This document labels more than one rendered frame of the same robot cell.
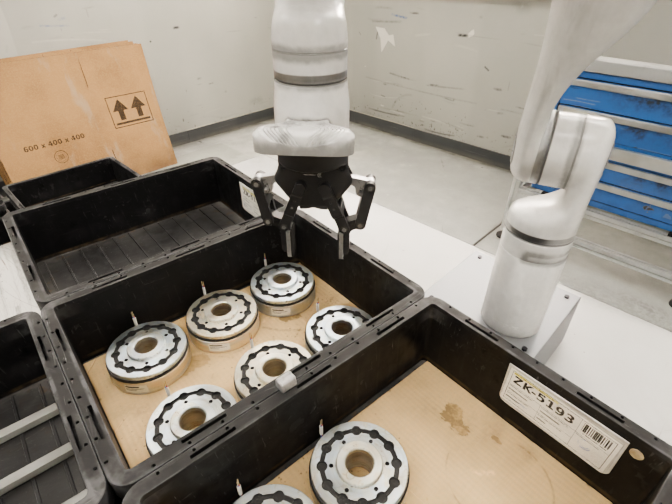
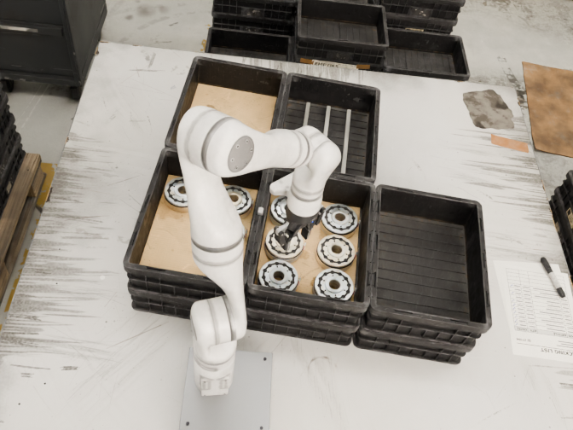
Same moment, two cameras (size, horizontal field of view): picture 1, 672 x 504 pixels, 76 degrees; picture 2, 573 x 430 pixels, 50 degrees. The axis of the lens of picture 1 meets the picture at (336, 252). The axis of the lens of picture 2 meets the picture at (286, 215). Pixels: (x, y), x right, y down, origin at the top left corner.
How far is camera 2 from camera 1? 1.45 m
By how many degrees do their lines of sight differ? 82
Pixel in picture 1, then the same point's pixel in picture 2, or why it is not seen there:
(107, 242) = (461, 259)
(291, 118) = not seen: hidden behind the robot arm
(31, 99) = not seen: outside the picture
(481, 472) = (187, 265)
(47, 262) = (460, 229)
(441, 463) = not seen: hidden behind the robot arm
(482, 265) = (254, 419)
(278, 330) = (310, 270)
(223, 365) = (311, 241)
